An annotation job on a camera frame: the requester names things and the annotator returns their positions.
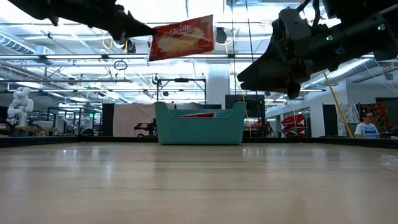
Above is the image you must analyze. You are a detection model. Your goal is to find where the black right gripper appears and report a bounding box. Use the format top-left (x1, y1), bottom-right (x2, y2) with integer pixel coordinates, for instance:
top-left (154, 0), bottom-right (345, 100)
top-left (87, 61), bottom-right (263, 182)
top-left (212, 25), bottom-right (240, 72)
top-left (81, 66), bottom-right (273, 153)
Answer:
top-left (237, 26), bottom-right (349, 100)

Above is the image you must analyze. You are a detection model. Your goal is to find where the black power cable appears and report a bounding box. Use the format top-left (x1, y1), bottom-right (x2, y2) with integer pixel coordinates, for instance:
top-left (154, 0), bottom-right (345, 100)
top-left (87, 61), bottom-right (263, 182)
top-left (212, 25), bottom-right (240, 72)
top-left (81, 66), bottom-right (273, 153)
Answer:
top-left (244, 0), bottom-right (259, 96)

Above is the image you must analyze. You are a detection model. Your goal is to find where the pink cloth panel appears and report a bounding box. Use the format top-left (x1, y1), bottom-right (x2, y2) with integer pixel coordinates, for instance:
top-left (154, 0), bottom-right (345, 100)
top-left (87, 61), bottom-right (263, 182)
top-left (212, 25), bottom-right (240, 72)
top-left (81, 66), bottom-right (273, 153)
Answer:
top-left (112, 103), bottom-right (156, 138)

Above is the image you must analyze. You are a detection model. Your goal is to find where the floral patterned fabric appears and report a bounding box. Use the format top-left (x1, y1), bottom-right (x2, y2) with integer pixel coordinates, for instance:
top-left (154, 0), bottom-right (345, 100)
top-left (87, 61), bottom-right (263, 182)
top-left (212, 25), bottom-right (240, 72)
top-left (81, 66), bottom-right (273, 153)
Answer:
top-left (360, 102), bottom-right (389, 133)

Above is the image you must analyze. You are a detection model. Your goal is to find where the black screen panel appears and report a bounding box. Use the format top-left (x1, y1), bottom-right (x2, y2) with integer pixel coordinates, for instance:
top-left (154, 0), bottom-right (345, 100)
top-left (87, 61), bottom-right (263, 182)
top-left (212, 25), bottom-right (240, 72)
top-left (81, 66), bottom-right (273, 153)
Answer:
top-left (225, 94), bottom-right (266, 139)

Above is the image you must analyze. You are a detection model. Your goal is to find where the red Orville popcorn bag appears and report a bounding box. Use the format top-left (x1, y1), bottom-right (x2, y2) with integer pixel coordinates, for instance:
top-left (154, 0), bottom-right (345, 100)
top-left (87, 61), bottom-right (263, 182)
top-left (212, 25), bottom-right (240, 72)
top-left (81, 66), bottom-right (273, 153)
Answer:
top-left (148, 14), bottom-right (216, 62)
top-left (176, 112), bottom-right (216, 118)

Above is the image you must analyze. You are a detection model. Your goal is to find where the white humanoid robot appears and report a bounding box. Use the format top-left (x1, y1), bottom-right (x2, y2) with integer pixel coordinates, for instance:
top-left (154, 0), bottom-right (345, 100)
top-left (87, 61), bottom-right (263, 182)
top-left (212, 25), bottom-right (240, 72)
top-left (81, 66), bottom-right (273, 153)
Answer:
top-left (6, 86), bottom-right (34, 128)

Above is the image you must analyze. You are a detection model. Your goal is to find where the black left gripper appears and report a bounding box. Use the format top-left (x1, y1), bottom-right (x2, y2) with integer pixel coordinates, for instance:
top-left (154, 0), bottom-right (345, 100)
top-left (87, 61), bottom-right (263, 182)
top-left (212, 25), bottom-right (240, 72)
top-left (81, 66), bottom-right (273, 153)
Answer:
top-left (55, 0), bottom-right (155, 43)

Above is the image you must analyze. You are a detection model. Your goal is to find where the person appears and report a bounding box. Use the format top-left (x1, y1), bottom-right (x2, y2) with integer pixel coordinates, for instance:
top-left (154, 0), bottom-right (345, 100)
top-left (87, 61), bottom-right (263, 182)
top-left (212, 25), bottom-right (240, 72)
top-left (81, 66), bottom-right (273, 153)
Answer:
top-left (354, 111), bottom-right (380, 139)

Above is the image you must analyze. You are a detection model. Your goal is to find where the teal plastic basket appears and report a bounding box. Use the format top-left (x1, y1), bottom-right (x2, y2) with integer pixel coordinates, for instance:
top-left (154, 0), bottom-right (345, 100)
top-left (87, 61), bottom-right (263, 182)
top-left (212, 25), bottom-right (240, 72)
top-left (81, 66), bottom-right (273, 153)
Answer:
top-left (154, 101), bottom-right (248, 146)

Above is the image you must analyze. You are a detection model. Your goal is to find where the black metal table frame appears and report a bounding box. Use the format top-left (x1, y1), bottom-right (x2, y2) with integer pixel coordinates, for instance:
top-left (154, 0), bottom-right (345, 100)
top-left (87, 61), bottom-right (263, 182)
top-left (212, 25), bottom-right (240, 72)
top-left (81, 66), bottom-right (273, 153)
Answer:
top-left (0, 136), bottom-right (398, 149)

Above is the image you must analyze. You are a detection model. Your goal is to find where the narrow black panel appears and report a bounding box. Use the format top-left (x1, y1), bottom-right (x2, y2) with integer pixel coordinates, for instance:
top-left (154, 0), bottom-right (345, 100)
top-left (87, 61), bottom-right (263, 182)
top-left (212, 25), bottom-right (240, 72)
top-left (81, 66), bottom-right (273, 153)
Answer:
top-left (101, 103), bottom-right (115, 138)

